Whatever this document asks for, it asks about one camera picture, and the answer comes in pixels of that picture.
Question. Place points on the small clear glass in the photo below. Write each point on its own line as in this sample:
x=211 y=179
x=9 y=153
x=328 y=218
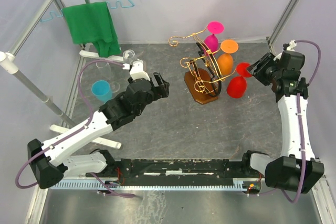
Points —
x=129 y=56

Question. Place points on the green cloth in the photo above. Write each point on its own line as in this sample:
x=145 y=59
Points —
x=92 y=23

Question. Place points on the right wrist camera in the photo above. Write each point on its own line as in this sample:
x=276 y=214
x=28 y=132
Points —
x=290 y=46

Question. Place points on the orange plastic wine glass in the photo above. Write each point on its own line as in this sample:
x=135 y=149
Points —
x=225 y=61

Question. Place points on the white clothes rack stand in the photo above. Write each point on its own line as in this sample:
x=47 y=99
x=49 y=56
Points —
x=49 y=59

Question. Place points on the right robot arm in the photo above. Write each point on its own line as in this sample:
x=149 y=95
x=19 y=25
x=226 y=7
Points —
x=296 y=169

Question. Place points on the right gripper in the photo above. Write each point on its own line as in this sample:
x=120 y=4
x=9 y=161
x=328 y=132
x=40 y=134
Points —
x=257 y=68

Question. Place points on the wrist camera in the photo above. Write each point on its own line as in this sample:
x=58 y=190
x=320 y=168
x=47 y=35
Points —
x=290 y=46
x=137 y=70

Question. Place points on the blue plastic wine glass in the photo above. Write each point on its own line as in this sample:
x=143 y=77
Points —
x=102 y=91

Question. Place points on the gold wire wine glass rack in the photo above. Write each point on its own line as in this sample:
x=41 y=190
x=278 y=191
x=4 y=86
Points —
x=204 y=78

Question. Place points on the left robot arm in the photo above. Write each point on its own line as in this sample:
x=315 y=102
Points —
x=53 y=159

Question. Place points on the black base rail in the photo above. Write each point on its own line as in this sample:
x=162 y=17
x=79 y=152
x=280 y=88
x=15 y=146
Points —
x=178 y=172

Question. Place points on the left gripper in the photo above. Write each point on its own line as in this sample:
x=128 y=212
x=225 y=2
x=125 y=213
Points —
x=162 y=91

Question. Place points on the light blue cable duct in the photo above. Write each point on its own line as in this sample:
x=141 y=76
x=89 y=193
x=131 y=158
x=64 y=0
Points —
x=237 y=184

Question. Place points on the red plastic wine glass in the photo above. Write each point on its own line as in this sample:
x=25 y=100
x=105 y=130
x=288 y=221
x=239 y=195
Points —
x=238 y=85

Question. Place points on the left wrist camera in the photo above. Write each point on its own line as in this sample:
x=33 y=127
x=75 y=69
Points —
x=137 y=70

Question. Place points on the pink plastic wine glass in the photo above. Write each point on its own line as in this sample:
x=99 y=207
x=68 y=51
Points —
x=211 y=41

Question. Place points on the clear wine glass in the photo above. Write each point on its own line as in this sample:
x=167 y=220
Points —
x=108 y=75

